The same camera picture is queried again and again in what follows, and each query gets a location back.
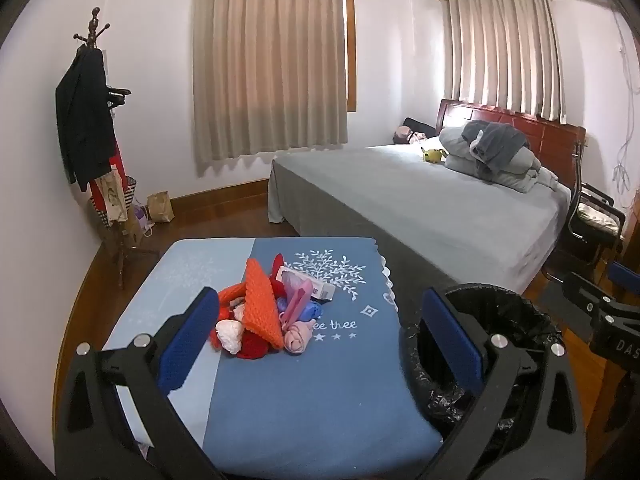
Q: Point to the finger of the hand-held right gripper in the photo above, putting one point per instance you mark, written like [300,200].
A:
[587,295]
[624,274]

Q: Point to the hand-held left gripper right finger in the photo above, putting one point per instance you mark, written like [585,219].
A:
[452,340]

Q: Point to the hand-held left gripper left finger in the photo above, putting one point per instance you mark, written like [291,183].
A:
[187,340]

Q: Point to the black lined waste bin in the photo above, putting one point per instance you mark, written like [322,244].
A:
[500,305]

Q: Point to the blue plastic bag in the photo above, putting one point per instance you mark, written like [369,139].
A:
[307,310]

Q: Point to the crumpled white tissue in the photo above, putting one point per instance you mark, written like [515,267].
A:
[229,334]

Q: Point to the black office chair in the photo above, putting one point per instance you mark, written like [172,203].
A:
[595,225]

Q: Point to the orange mesh cloth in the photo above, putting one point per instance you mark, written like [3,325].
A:
[260,300]

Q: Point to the pink rolled cloth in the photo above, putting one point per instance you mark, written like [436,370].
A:
[297,337]

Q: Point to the wooden coat rack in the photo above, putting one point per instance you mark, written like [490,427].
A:
[122,245]

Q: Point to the pink plastic bag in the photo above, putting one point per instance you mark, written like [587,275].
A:
[300,292]

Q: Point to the blue printed tablecloth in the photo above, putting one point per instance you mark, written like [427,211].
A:
[300,400]

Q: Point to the purple item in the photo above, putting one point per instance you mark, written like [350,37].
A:
[140,220]

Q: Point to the brown paper bag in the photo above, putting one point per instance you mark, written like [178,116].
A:
[160,207]

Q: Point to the folded grey quilt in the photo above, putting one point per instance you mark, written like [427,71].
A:
[525,170]

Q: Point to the small white carton box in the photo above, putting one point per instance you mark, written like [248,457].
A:
[320,287]

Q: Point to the red wooden headboard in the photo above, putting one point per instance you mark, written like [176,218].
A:
[555,145]

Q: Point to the bed with grey sheet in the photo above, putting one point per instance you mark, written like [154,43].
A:
[400,200]

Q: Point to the beige tote bag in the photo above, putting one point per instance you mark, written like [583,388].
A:
[112,197]

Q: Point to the dark grey clothing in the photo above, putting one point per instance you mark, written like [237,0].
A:
[500,142]

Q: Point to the yellow plush toy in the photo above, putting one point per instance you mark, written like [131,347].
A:
[432,155]

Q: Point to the red garment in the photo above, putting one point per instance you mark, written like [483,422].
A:
[116,157]

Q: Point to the pink soft item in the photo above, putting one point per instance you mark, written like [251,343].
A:
[402,136]

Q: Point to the black bag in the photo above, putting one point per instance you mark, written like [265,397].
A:
[420,125]

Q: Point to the black jacket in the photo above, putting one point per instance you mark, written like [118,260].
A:
[82,120]

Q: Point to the narrow beige curtain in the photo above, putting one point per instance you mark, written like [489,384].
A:
[500,50]

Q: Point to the wide beige curtain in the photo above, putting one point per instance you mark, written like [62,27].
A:
[270,60]

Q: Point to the wooden window frame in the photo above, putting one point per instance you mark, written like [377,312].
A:
[351,50]

